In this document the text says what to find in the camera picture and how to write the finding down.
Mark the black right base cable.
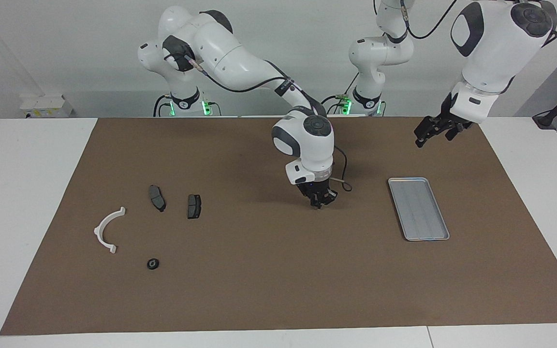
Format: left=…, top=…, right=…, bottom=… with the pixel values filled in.
left=153, top=94, right=173, bottom=117

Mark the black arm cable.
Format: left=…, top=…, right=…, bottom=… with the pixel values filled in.
left=399, top=0, right=459, bottom=40
left=184, top=53, right=352, bottom=192

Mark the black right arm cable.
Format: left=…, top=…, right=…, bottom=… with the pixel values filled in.
left=184, top=53, right=352, bottom=192

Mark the rectangular grey brake pad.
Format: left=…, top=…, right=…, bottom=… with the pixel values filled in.
left=187, top=194, right=202, bottom=220

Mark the white curved plastic bracket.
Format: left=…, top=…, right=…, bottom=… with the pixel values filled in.
left=94, top=207, right=127, bottom=254

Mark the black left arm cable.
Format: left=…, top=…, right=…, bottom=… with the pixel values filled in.
left=399, top=0, right=459, bottom=40

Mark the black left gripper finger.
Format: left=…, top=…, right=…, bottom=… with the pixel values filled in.
left=414, top=118, right=435, bottom=142
left=416, top=130, right=441, bottom=148

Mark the black left base cable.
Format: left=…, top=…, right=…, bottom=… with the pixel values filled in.
left=314, top=72, right=360, bottom=115

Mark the silver metal tray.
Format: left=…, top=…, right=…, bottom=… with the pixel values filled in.
left=388, top=177, right=450, bottom=241

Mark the black base cable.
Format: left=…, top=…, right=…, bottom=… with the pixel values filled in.
left=153, top=94, right=173, bottom=117
left=314, top=72, right=360, bottom=115

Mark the curved grey brake pad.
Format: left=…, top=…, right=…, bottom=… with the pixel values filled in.
left=148, top=185, right=167, bottom=213

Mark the brown table mat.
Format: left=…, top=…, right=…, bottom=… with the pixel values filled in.
left=0, top=116, right=557, bottom=335

